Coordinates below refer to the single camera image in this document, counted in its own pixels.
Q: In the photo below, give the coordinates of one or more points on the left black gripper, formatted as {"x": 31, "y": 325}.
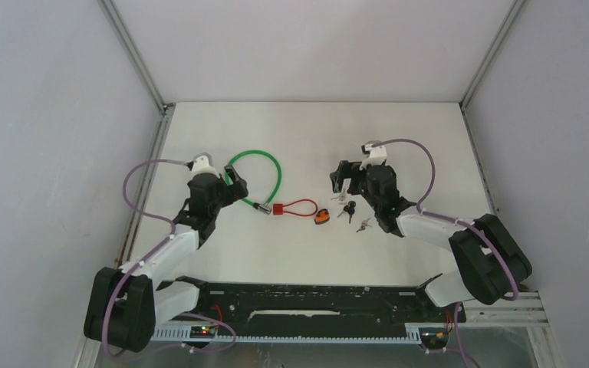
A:
{"x": 232, "y": 192}

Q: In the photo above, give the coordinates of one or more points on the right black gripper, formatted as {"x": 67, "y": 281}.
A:
{"x": 347, "y": 170}

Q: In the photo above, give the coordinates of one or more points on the silver keys of green lock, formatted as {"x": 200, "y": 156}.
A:
{"x": 341, "y": 198}

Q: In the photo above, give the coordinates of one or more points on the black key bunch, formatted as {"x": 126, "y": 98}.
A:
{"x": 349, "y": 210}

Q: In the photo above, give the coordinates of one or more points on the red cable lock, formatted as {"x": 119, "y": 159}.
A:
{"x": 303, "y": 208}

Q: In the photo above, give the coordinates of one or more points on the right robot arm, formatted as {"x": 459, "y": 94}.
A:
{"x": 490, "y": 263}

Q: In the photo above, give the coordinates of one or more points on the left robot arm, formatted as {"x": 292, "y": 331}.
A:
{"x": 127, "y": 303}

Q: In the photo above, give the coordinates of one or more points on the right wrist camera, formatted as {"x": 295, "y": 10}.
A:
{"x": 375, "y": 154}

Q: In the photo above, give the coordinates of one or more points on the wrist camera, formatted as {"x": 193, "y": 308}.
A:
{"x": 375, "y": 154}
{"x": 201, "y": 166}

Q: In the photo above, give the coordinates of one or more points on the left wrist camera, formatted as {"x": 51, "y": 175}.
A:
{"x": 201, "y": 166}

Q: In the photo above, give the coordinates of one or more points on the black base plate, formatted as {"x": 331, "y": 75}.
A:
{"x": 320, "y": 310}

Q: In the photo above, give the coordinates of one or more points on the grey cable duct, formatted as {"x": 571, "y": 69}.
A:
{"x": 194, "y": 333}

